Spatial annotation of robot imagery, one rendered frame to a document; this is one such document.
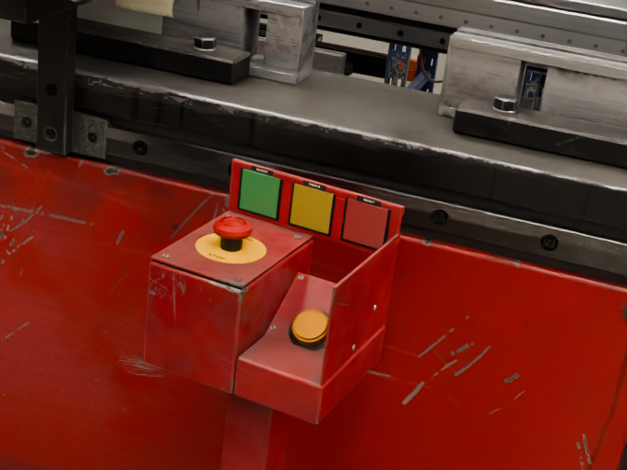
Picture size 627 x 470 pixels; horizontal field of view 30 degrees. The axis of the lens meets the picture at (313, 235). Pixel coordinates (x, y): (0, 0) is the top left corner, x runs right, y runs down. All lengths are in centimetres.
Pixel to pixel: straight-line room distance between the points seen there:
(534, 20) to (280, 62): 37
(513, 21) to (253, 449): 69
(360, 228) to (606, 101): 32
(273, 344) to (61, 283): 42
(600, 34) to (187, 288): 71
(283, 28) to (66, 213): 35
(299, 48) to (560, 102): 31
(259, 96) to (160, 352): 34
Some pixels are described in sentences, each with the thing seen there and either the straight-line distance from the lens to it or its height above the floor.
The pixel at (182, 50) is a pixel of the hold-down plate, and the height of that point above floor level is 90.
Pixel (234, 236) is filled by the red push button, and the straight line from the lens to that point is 116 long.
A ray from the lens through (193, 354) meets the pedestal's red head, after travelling 117.
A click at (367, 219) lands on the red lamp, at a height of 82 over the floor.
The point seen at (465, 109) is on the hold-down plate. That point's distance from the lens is 131.
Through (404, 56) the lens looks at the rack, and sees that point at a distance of 324.
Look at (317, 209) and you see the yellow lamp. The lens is 122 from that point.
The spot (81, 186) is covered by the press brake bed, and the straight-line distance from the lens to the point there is 144.
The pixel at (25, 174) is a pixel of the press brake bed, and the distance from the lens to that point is 148.
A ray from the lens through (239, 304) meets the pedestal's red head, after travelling 112.
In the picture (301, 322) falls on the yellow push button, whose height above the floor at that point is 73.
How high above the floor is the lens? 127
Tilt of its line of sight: 23 degrees down
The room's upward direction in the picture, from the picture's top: 7 degrees clockwise
